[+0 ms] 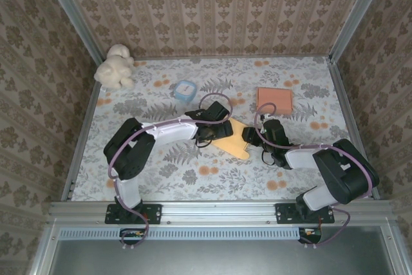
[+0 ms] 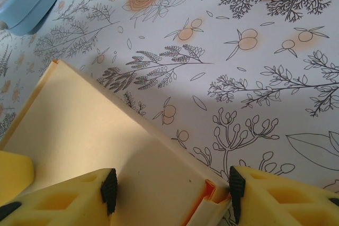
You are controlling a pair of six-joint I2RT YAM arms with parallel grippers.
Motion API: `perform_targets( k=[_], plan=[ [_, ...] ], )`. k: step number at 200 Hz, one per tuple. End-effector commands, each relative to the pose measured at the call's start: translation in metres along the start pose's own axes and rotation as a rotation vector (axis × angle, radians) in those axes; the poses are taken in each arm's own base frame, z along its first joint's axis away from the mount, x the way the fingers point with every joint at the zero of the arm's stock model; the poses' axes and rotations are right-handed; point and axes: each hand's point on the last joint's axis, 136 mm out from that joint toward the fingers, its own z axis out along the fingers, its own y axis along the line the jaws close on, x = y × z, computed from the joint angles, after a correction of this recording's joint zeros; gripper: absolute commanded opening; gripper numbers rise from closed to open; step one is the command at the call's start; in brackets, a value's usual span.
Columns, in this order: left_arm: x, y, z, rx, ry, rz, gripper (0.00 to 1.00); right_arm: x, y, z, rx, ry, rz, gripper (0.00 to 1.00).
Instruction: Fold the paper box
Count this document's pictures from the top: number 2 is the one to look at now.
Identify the light blue alarm clock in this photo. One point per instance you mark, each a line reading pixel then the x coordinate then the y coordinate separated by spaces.
pixel 23 3

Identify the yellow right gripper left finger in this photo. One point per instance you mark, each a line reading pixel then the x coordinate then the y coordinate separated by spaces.
pixel 58 204

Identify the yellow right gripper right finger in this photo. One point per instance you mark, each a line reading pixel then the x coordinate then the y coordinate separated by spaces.
pixel 286 204

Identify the yellow paper box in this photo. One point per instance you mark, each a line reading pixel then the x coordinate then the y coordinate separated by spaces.
pixel 100 130

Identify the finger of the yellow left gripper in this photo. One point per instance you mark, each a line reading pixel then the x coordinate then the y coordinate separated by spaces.
pixel 14 173

